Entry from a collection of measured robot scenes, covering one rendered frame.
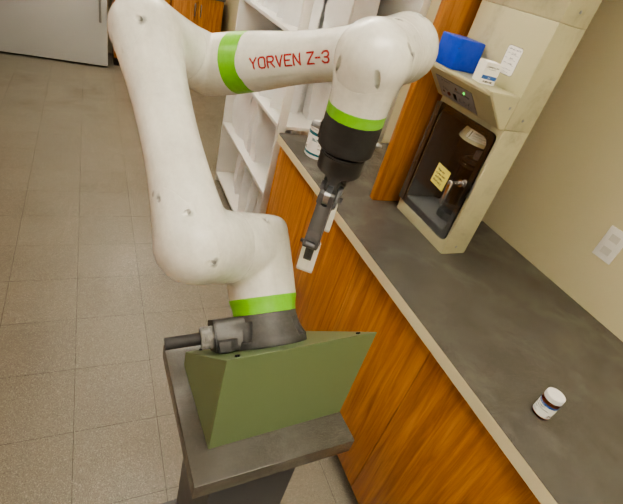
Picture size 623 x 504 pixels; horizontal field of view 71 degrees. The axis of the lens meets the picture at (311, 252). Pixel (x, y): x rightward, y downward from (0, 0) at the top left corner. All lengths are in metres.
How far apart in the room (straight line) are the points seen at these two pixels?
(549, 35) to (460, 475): 1.20
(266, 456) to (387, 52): 0.70
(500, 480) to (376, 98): 0.94
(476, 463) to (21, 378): 1.76
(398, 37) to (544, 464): 0.92
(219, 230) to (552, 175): 1.45
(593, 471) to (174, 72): 1.18
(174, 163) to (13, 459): 1.50
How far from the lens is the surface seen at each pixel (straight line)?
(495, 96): 1.40
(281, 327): 0.80
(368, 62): 0.63
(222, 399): 0.76
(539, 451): 1.18
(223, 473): 0.87
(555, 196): 1.88
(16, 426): 2.09
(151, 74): 0.81
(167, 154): 0.74
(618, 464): 1.31
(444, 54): 1.58
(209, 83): 0.97
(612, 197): 1.78
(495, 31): 1.60
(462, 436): 1.30
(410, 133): 1.77
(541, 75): 1.49
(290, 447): 0.91
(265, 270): 0.79
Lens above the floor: 1.70
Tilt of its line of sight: 34 degrees down
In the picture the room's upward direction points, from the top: 17 degrees clockwise
